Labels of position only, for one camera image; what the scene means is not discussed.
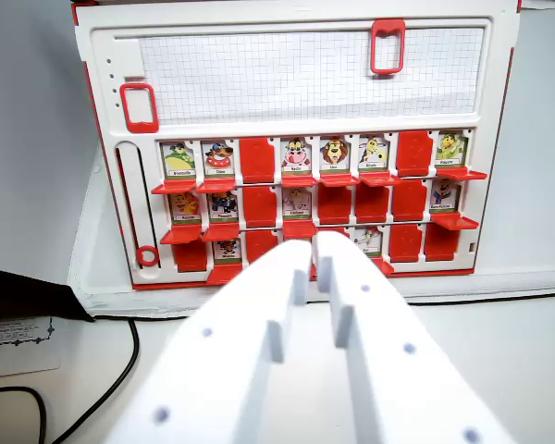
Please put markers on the red board flap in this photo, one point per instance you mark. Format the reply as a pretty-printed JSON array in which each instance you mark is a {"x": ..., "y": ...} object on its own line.
[{"x": 173, "y": 187}]

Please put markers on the red and white game board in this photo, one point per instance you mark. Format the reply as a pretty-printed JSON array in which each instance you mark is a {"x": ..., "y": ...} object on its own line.
[{"x": 305, "y": 97}]

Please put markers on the white printed label card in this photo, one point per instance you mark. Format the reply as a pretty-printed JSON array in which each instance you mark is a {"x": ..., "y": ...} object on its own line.
[{"x": 14, "y": 351}]

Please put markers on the black box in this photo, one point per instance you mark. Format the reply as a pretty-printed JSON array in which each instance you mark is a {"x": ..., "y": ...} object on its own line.
[{"x": 23, "y": 291}]

